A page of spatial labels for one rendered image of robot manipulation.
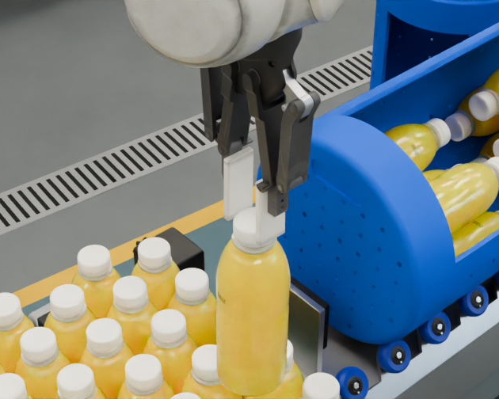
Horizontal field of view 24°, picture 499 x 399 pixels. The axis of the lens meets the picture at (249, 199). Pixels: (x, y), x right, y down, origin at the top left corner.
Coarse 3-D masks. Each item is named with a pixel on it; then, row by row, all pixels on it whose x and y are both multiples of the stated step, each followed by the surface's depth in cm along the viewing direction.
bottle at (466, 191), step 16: (448, 176) 143; (464, 176) 142; (480, 176) 143; (496, 176) 145; (448, 192) 140; (464, 192) 141; (480, 192) 142; (496, 192) 145; (448, 208) 139; (464, 208) 141; (480, 208) 143; (448, 224) 139; (464, 224) 142
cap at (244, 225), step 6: (246, 210) 106; (252, 210) 106; (234, 216) 105; (240, 216) 105; (246, 216) 105; (252, 216) 105; (234, 222) 104; (240, 222) 104; (246, 222) 104; (252, 222) 104; (234, 228) 104; (240, 228) 104; (246, 228) 104; (252, 228) 104; (234, 234) 105; (240, 234) 104; (246, 234) 104; (252, 234) 103; (240, 240) 104; (246, 240) 104; (252, 240) 104; (246, 246) 105; (252, 246) 104; (258, 246) 104
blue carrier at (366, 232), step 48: (480, 48) 166; (384, 96) 143; (432, 96) 165; (336, 144) 132; (384, 144) 132; (480, 144) 172; (288, 192) 142; (336, 192) 135; (384, 192) 129; (432, 192) 131; (288, 240) 147; (336, 240) 139; (384, 240) 131; (432, 240) 130; (336, 288) 143; (384, 288) 135; (432, 288) 133; (384, 336) 140
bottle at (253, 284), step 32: (224, 256) 107; (256, 256) 105; (224, 288) 107; (256, 288) 106; (288, 288) 109; (224, 320) 110; (256, 320) 108; (224, 352) 112; (256, 352) 111; (224, 384) 115; (256, 384) 113
